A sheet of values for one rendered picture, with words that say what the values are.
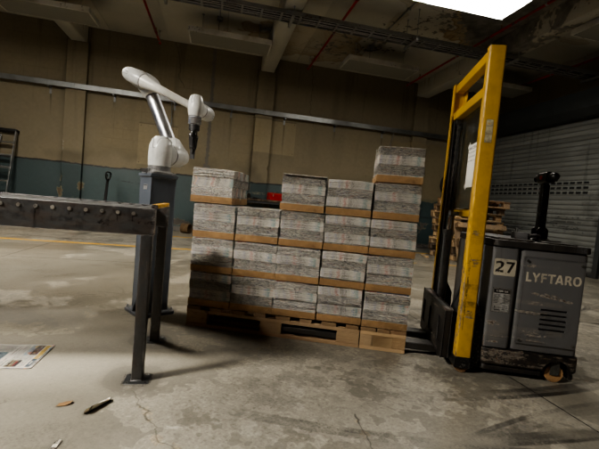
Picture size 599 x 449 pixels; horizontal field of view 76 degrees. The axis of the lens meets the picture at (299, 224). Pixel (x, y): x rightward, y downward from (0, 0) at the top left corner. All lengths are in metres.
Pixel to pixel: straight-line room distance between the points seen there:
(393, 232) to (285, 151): 7.10
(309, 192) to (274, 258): 0.48
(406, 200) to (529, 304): 0.90
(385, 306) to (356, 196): 0.72
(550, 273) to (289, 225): 1.53
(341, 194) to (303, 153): 7.04
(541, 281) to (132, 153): 8.33
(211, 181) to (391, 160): 1.17
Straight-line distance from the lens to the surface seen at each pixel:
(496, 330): 2.55
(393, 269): 2.50
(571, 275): 2.64
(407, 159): 2.50
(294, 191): 2.48
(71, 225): 1.94
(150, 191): 2.84
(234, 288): 2.61
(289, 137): 9.44
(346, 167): 9.73
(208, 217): 2.61
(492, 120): 2.45
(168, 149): 2.92
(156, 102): 3.25
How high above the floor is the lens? 0.89
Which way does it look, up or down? 3 degrees down
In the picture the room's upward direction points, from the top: 5 degrees clockwise
